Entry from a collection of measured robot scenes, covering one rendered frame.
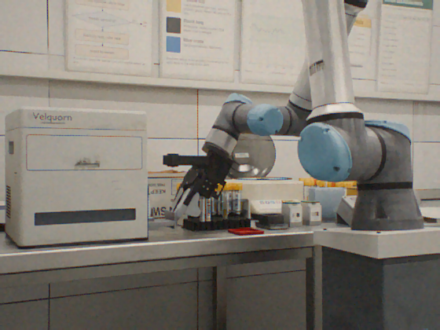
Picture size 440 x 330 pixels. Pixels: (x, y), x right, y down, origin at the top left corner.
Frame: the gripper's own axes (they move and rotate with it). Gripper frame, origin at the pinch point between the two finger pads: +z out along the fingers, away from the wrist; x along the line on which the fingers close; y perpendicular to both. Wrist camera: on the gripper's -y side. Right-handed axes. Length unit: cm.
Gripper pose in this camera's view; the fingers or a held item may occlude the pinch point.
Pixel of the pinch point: (173, 216)
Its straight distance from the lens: 141.1
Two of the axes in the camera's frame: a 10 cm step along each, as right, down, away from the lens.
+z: -4.5, 8.7, -2.1
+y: 7.7, 4.9, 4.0
